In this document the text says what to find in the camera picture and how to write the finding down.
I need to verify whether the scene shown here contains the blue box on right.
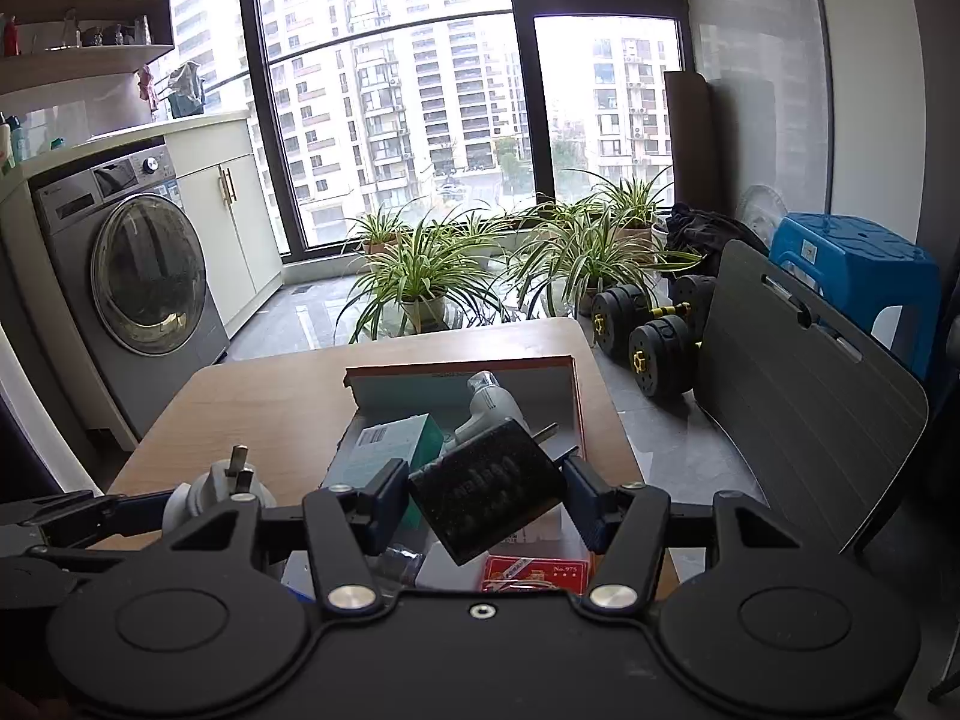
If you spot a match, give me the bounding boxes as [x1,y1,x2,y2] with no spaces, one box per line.
[769,214,943,385]

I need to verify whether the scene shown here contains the black dumbbell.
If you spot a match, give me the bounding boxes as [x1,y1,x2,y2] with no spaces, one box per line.
[591,274,719,362]
[628,313,706,400]

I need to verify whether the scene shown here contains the spider plant in terracotta pot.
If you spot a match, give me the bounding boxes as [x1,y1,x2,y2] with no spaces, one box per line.
[346,206,412,256]

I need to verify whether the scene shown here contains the white carton box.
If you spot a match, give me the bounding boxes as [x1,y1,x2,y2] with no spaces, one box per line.
[415,536,488,592]

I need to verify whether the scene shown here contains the orange white cardboard box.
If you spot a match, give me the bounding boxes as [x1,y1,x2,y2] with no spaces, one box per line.
[281,355,597,602]

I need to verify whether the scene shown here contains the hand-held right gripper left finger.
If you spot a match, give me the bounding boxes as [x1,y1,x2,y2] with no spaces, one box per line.
[160,456,412,617]

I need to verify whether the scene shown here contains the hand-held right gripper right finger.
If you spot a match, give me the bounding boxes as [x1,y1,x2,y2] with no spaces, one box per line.
[561,454,809,617]

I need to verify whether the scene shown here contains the cream cabinet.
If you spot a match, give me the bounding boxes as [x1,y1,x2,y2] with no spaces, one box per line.
[0,109,286,451]

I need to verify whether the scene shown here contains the black bag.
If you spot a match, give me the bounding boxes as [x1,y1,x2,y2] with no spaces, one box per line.
[664,202,770,278]

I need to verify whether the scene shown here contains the black window frame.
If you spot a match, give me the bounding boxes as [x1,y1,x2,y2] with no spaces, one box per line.
[236,0,695,263]

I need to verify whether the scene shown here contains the glass bottle with grey cap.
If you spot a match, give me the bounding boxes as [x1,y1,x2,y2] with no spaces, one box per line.
[371,546,421,592]

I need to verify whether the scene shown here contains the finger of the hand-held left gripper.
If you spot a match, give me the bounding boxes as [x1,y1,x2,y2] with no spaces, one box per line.
[45,490,178,549]
[0,491,110,530]

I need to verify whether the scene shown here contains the red card box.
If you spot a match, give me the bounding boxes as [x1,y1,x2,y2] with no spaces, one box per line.
[480,553,595,596]

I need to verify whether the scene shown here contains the wooden wall shelf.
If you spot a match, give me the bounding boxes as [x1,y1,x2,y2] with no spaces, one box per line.
[0,0,178,95]

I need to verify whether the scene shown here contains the grey washing machine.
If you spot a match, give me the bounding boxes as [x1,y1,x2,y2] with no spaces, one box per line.
[30,136,230,440]

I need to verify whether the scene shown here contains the grey hanging cloth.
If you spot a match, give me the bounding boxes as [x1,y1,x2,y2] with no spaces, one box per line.
[166,60,208,121]

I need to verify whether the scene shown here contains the white electric fan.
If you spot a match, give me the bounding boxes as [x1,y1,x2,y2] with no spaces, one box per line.
[735,184,788,252]

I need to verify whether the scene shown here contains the large spider plant in pot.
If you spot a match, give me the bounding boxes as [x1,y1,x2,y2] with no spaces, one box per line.
[334,225,515,342]

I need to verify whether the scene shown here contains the teal bandage box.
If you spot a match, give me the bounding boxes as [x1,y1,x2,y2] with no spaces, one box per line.
[324,412,447,492]

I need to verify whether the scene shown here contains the white security camera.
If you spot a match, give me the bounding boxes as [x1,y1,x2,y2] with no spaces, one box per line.
[163,446,278,535]
[448,371,560,458]

